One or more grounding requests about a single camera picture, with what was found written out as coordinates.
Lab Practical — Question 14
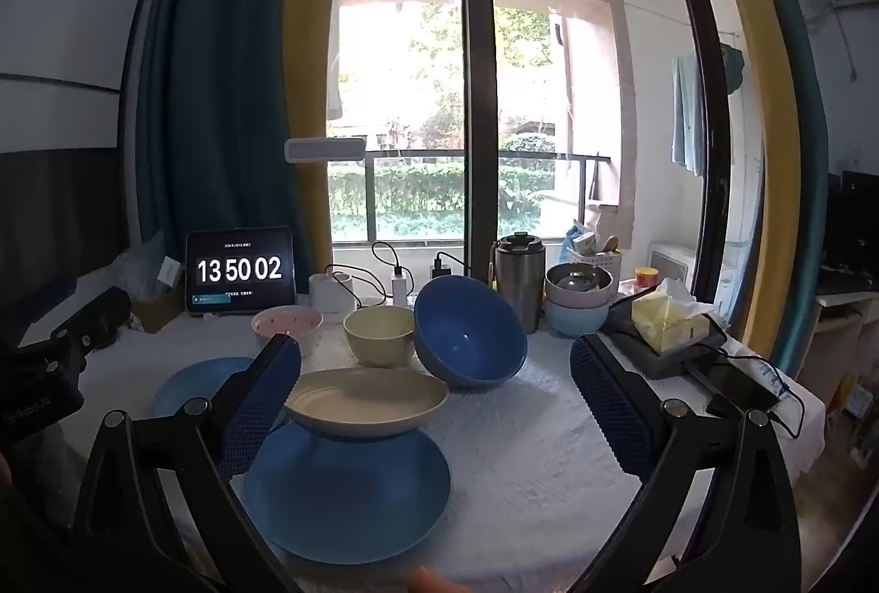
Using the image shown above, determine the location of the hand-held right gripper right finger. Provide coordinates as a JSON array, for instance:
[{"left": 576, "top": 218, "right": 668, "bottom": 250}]
[{"left": 570, "top": 332, "right": 804, "bottom": 593}]

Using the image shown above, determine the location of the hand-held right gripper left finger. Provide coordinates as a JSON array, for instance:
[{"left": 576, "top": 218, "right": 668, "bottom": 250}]
[{"left": 72, "top": 332, "right": 303, "bottom": 593}]

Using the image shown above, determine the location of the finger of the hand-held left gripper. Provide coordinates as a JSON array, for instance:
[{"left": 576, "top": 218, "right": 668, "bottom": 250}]
[{"left": 48, "top": 287, "right": 133, "bottom": 361}]

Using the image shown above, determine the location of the light blue plate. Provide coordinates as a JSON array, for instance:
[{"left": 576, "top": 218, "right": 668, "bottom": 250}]
[{"left": 153, "top": 357, "right": 257, "bottom": 420}]

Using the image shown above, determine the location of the pink strawberry bowl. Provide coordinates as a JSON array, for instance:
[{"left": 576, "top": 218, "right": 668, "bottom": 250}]
[{"left": 251, "top": 304, "right": 324, "bottom": 357}]

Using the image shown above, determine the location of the cream plate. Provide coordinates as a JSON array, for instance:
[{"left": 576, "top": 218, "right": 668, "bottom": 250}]
[{"left": 283, "top": 368, "right": 450, "bottom": 439}]

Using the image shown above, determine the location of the light blue bowl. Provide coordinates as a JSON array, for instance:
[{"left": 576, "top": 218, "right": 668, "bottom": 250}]
[
  {"left": 242, "top": 421, "right": 452, "bottom": 567},
  {"left": 546, "top": 299, "right": 611, "bottom": 339}
]

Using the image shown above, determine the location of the cream bowl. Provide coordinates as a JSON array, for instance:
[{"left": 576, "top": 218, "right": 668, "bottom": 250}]
[{"left": 343, "top": 306, "right": 416, "bottom": 367}]

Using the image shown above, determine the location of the dark blue bowl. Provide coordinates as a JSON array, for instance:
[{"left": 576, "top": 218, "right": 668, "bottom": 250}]
[{"left": 413, "top": 275, "right": 528, "bottom": 388}]

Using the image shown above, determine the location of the clear plastic bag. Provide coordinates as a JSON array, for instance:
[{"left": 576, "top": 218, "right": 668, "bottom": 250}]
[{"left": 110, "top": 232, "right": 186, "bottom": 302}]

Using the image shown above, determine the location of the cardboard box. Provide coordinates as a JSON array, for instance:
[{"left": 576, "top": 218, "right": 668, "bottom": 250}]
[{"left": 130, "top": 284, "right": 186, "bottom": 334}]

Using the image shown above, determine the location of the grey folded cloth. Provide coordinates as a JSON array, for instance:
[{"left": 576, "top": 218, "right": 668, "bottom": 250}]
[{"left": 600, "top": 291, "right": 729, "bottom": 380}]

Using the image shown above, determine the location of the white textured tablecloth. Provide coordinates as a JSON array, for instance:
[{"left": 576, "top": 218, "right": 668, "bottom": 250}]
[{"left": 20, "top": 291, "right": 825, "bottom": 593}]

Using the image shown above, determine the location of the yellow tissue pack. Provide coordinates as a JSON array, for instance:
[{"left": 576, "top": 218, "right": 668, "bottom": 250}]
[{"left": 630, "top": 278, "right": 711, "bottom": 355}]

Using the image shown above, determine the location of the plain pink bowl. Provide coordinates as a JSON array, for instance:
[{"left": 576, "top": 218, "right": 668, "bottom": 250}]
[{"left": 546, "top": 282, "right": 614, "bottom": 308}]

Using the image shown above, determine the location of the black phone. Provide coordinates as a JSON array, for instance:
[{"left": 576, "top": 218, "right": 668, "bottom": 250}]
[{"left": 690, "top": 352, "right": 784, "bottom": 419}]

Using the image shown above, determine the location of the steel bowl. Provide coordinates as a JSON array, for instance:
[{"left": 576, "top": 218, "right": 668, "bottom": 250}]
[{"left": 546, "top": 262, "right": 614, "bottom": 293}]

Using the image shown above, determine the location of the white desk lamp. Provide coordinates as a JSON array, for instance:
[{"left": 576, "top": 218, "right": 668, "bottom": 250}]
[{"left": 283, "top": 137, "right": 372, "bottom": 315}]

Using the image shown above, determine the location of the black tablet clock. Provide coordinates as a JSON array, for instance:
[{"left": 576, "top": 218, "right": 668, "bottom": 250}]
[{"left": 184, "top": 226, "right": 298, "bottom": 318}]

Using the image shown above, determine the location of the white basket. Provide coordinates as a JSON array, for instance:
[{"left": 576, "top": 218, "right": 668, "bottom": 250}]
[{"left": 569, "top": 220, "right": 622, "bottom": 273}]

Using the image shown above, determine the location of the steel tumbler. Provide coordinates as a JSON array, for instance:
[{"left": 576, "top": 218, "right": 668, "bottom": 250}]
[{"left": 489, "top": 231, "right": 547, "bottom": 334}]

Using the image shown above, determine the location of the white appliance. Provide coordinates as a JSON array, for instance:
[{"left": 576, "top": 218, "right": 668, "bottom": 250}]
[{"left": 649, "top": 240, "right": 702, "bottom": 288}]

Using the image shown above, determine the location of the white charger box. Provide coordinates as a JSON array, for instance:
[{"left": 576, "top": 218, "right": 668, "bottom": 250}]
[{"left": 322, "top": 263, "right": 396, "bottom": 309}]

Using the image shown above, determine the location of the white power strip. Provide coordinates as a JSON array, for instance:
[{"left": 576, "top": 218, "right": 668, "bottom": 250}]
[{"left": 357, "top": 291, "right": 420, "bottom": 309}]

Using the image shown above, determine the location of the wooden side desk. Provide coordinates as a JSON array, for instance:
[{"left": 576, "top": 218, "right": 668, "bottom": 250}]
[{"left": 810, "top": 287, "right": 879, "bottom": 463}]

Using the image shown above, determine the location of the teal curtain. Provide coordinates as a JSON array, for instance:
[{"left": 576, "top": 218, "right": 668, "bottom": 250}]
[
  {"left": 721, "top": 0, "right": 828, "bottom": 378},
  {"left": 133, "top": 0, "right": 310, "bottom": 251}
]

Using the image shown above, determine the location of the balcony railing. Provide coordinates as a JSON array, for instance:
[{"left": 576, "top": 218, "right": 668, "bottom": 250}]
[{"left": 330, "top": 148, "right": 612, "bottom": 243}]

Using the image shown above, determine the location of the hanging light blue shirt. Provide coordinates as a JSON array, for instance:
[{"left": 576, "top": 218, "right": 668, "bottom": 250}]
[{"left": 671, "top": 50, "right": 708, "bottom": 178}]

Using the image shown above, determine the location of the yellow curtain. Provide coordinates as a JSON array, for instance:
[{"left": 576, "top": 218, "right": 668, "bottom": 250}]
[
  {"left": 676, "top": 0, "right": 801, "bottom": 353},
  {"left": 283, "top": 0, "right": 348, "bottom": 292}
]

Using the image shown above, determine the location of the black monitor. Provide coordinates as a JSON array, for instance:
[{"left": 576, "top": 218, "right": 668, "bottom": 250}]
[{"left": 827, "top": 170, "right": 879, "bottom": 278}]

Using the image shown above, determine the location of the black cable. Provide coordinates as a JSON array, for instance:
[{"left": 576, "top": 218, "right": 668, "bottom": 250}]
[
  {"left": 372, "top": 241, "right": 406, "bottom": 278},
  {"left": 434, "top": 251, "right": 476, "bottom": 279}
]

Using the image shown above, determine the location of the black door frame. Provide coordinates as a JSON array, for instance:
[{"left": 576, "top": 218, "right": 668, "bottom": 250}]
[
  {"left": 659, "top": 0, "right": 735, "bottom": 309},
  {"left": 457, "top": 0, "right": 505, "bottom": 292}
]

